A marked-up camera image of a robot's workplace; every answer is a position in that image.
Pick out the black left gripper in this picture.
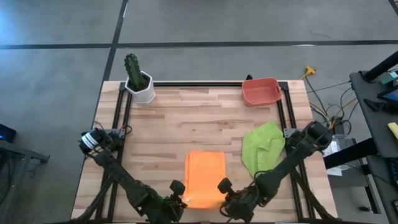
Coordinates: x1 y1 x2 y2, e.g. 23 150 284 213
155 195 189 223

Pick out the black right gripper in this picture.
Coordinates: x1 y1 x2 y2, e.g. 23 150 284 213
219 189 261 223

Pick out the orange microfiber towel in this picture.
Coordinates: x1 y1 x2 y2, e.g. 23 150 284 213
182 151 227 210

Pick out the green microfiber towel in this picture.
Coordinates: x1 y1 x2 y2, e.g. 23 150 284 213
241 120 286 179

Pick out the salmon plastic basket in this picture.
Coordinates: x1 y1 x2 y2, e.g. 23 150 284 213
241 77 282 108

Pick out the white hexagonal plant pot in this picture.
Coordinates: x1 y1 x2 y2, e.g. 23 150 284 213
124 70 156 105

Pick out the white paper sheet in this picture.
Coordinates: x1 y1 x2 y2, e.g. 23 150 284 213
325 166 343 177

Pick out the clear plastic sheet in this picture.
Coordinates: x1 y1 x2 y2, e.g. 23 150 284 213
322 134 351 158

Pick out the black desk support beam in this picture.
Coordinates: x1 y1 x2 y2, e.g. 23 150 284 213
323 138 379 170

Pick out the black power strip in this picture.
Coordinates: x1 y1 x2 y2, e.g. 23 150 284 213
331 116 346 135

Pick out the green cactus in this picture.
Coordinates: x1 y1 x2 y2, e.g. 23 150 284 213
124 53 147 91

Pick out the dark grey desk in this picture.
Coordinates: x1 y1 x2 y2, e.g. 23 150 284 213
366 154 398 224

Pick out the dark metal table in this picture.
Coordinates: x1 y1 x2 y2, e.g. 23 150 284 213
0 139 50 218

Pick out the black desk gadget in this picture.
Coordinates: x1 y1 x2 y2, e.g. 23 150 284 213
363 98 398 115

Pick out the yellow cloth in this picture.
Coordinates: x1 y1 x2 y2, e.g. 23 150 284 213
387 121 398 140

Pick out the black device with blue light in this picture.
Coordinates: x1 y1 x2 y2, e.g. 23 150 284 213
0 123 17 143

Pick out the tablet with blue screen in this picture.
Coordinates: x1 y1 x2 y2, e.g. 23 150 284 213
377 84 398 106

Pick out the teal box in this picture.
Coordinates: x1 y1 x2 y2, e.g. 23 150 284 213
379 71 398 85

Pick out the black slanted pole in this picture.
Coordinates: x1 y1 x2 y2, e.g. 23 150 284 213
363 50 398 82

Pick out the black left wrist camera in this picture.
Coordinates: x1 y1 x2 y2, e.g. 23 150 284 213
169 179 187 197

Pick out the black aluminium table frame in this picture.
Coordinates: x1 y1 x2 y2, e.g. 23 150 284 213
71 81 340 223

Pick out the black floor cable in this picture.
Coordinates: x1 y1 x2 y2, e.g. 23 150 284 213
304 77 329 118

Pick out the yellow cable connector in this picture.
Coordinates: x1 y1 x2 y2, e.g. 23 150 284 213
299 65 317 80

